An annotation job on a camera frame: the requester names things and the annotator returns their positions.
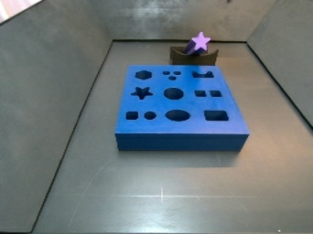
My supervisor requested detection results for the purple star prism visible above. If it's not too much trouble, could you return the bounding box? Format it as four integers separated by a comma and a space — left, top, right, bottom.
182, 32, 210, 55

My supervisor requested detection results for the black curved fixture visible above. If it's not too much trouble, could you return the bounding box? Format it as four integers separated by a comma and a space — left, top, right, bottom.
170, 47, 220, 66

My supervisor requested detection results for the blue shape sorter block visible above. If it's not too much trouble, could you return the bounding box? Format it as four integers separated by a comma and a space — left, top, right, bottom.
115, 65, 249, 151

